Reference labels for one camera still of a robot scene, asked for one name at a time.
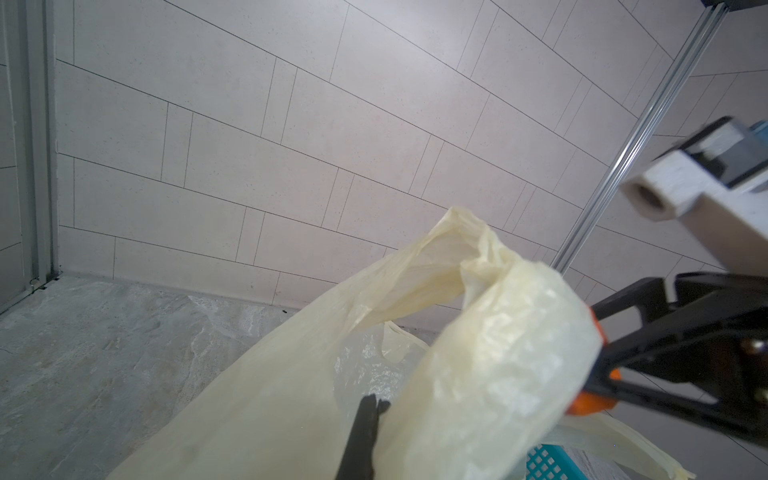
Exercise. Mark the aluminium corner post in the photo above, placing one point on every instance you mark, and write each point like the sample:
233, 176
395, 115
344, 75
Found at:
661, 100
28, 160

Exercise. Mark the right aluminium corner post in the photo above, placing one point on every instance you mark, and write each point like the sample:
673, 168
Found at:
661, 100

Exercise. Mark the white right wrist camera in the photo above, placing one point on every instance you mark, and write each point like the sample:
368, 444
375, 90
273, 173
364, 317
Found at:
715, 184

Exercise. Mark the left aluminium corner post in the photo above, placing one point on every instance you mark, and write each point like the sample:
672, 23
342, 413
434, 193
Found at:
28, 160

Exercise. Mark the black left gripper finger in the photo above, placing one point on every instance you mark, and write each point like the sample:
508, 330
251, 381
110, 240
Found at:
357, 459

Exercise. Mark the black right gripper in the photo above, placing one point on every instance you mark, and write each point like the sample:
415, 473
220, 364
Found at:
713, 336

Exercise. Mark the teal plastic basket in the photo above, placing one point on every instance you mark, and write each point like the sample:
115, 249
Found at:
550, 462

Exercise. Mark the yellow plastic bag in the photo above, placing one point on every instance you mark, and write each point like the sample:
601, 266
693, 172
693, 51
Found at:
480, 352

